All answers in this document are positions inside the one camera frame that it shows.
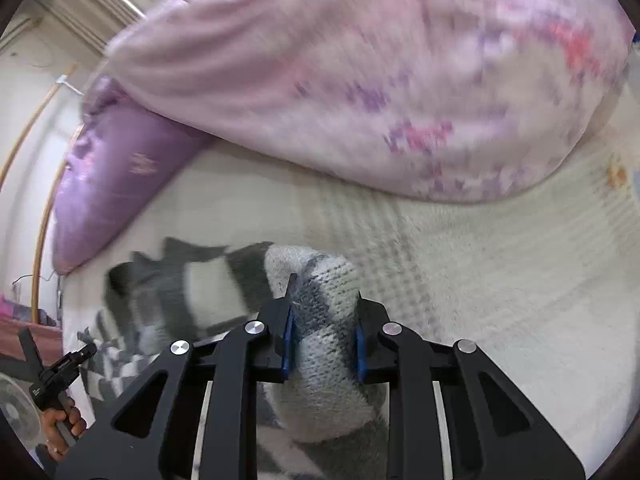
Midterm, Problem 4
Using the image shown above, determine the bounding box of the person's left hand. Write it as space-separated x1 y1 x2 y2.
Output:
41 396 89 462

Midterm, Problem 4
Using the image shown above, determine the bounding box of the white electric fan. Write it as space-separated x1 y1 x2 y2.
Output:
0 374 42 447

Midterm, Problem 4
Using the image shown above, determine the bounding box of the purple pillow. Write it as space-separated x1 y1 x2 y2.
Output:
51 72 217 277

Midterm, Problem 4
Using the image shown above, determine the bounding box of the grey white checkered knit sweater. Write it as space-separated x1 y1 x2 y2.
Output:
77 237 392 480

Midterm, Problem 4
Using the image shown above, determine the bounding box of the wooden hoop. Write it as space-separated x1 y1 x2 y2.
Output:
0 62 85 323

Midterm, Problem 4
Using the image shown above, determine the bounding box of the brown wooden cabinet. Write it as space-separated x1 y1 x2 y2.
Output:
0 317 64 368

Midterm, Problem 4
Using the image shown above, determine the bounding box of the pink floral duvet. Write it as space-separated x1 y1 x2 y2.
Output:
104 0 637 206

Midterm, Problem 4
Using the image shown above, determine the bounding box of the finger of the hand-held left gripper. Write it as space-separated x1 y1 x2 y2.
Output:
62 342 99 368

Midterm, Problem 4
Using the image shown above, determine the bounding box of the white fleece bed blanket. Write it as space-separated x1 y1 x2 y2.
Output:
59 125 640 480

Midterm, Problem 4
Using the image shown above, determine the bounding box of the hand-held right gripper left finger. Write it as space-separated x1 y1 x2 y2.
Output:
55 274 302 480

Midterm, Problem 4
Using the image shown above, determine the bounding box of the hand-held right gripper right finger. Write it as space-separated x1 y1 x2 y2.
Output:
353 299 587 480

